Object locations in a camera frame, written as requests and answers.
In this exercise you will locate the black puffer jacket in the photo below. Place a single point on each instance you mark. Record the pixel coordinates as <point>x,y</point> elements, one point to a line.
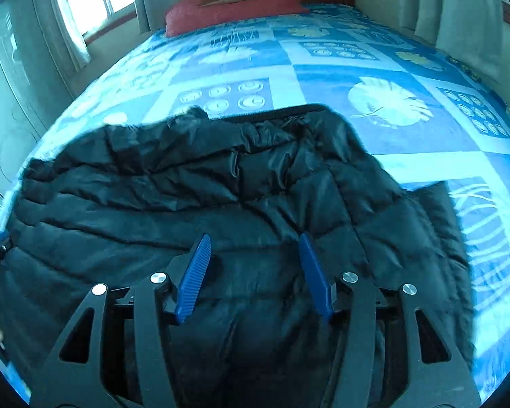
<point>117,204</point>

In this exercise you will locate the white wardrobe with circles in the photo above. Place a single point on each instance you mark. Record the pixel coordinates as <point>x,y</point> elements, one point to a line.
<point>32,91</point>

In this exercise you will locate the far left sheer curtain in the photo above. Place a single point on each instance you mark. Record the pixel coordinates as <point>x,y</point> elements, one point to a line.
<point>73,40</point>

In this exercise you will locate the blue patterned bed cover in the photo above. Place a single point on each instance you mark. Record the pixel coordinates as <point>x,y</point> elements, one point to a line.
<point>425,118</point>

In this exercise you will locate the red pillow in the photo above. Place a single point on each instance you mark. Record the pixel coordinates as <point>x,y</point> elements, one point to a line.
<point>189,15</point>

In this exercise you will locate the right window curtain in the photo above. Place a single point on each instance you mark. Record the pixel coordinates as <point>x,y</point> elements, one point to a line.
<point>470,31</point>

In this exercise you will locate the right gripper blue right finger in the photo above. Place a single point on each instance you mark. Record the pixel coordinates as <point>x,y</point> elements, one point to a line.
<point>318,284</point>

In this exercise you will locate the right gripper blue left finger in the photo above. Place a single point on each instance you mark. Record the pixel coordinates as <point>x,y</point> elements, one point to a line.
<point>193,270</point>

